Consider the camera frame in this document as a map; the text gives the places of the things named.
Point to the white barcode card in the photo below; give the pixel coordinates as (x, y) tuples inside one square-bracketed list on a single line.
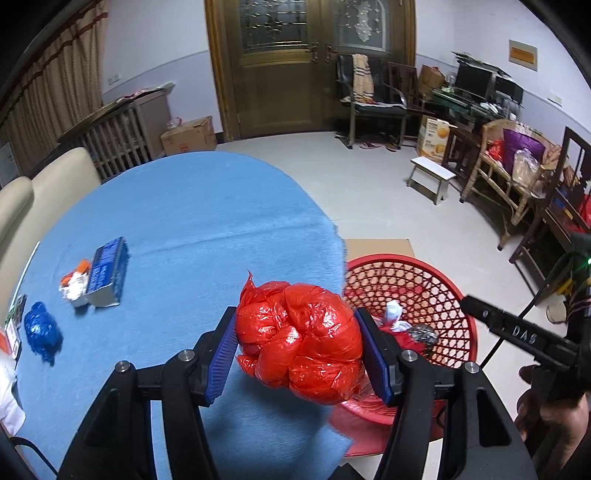
[(14, 341)]

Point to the black computer monitor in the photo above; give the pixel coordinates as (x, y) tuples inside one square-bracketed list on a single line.
[(473, 81), (508, 90)]

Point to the white tissue wad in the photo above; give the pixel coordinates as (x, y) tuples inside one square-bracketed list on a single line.
[(395, 314)]

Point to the radiator cover cabinet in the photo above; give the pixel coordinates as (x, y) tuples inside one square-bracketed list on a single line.
[(120, 134)]

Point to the person's right hand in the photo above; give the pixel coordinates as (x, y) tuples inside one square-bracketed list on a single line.
[(568, 424)]

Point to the open cardboard box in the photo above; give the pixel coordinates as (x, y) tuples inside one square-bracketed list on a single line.
[(430, 78)]

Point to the beige striped curtain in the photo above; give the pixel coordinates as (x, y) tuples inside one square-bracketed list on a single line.
[(51, 74)]

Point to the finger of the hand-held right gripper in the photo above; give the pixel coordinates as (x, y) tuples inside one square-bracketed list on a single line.
[(521, 334)]

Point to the orange white crumpled wrapper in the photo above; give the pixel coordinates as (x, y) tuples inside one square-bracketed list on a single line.
[(75, 291)]

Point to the dark plastic packet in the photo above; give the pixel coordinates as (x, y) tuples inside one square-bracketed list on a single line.
[(17, 309)]

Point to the white wall socket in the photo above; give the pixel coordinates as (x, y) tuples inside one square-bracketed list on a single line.
[(114, 79)]

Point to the purple cushion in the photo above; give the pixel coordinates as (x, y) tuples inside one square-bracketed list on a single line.
[(519, 145)]

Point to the orange wall sign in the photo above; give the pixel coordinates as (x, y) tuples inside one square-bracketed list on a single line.
[(523, 54)]

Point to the blue printed box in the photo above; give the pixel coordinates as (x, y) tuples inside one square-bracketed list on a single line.
[(104, 272)]

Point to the red plastic basket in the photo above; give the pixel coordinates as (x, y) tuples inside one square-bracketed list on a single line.
[(415, 286)]

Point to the brown cardboard box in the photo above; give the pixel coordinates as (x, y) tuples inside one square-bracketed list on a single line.
[(189, 138)]

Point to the dark wooden chair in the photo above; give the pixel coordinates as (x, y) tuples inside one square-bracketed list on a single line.
[(554, 221)]

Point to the pair of slippers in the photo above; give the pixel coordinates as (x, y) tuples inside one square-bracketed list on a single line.
[(376, 145)]

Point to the wicker armchair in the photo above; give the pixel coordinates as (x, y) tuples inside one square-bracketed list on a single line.
[(487, 184)]

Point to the wooden double door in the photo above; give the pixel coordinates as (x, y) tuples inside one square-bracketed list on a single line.
[(277, 92)]

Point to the yellow printed carton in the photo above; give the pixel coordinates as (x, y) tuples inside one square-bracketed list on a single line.
[(433, 138)]

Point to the small white stool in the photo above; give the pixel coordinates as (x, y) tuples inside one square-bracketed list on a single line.
[(431, 168)]

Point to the clear plastic bag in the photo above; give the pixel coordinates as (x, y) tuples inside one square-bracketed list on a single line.
[(526, 170)]

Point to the unrolled white tissue paper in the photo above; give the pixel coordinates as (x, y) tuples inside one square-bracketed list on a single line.
[(9, 397)]

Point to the thin white stick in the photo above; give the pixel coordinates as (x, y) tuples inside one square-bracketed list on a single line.
[(30, 270)]

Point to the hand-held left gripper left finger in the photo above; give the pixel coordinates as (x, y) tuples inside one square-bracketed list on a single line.
[(221, 360)]

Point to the dark wooden armchair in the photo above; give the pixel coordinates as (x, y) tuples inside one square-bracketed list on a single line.
[(401, 78)]

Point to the glass computer desk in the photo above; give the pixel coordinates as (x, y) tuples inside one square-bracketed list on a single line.
[(466, 108)]

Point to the plaid scarf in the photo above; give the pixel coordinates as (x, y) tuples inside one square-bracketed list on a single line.
[(363, 76)]

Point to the beige leather chair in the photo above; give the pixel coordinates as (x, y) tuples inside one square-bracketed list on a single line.
[(64, 184), (14, 217)]

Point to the small orange wrapper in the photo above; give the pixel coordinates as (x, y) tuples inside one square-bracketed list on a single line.
[(82, 266)]

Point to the crumpled blue plastic bag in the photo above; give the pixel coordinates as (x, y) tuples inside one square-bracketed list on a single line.
[(42, 332)]

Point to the red plastic bag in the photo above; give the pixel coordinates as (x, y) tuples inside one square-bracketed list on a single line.
[(300, 341)]

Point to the black metal frame chair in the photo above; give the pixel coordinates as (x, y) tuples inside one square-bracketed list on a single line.
[(383, 108)]

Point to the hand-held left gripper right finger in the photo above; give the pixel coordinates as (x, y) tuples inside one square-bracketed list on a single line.
[(374, 355)]

